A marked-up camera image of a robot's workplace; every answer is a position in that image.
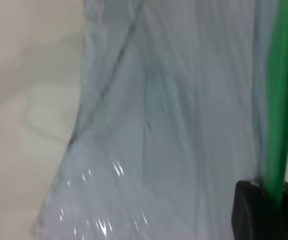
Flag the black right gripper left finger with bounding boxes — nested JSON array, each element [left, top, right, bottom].
[[230, 179, 283, 240]]

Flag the clear plastic zip bag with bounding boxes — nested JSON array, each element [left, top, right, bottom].
[[30, 0, 288, 240]]

